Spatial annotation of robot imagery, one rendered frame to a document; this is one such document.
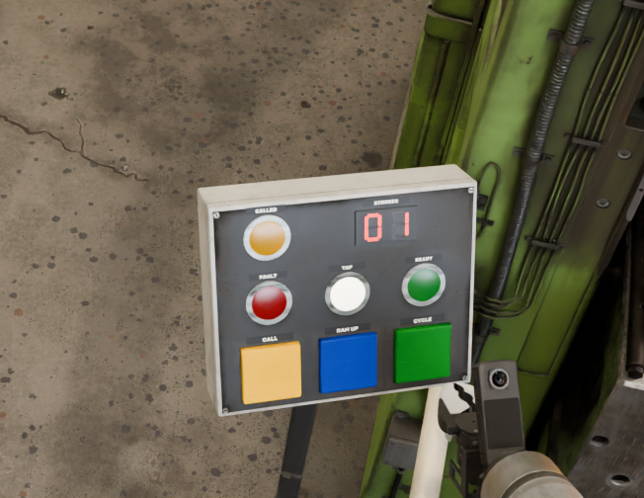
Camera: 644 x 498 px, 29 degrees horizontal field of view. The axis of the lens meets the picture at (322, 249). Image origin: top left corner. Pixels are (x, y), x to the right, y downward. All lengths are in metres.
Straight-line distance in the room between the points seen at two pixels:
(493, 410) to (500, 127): 0.49
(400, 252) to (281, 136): 1.73
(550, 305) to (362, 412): 0.87
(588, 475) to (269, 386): 0.62
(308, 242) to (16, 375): 1.37
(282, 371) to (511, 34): 0.51
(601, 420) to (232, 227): 0.66
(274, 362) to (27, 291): 1.42
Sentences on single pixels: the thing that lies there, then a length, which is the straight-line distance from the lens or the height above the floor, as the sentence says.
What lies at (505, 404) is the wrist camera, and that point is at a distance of 1.37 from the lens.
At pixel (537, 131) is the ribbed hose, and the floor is 1.17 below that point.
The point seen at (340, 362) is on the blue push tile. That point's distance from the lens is 1.57.
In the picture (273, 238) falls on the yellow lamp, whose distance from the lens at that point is 1.49.
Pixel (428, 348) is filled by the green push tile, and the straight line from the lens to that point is 1.60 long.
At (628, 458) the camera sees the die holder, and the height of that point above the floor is 0.74.
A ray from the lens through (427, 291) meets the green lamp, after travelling 1.57.
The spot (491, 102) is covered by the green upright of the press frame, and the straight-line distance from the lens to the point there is 1.68.
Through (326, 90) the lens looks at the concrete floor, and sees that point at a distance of 3.40.
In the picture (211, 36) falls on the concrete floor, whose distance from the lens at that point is 3.52.
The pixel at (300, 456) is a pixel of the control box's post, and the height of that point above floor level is 0.58.
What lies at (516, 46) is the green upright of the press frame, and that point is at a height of 1.29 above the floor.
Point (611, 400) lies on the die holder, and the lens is 1.82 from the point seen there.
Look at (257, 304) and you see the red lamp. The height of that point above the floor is 1.09.
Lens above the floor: 2.30
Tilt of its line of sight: 50 degrees down
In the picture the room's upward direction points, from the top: 10 degrees clockwise
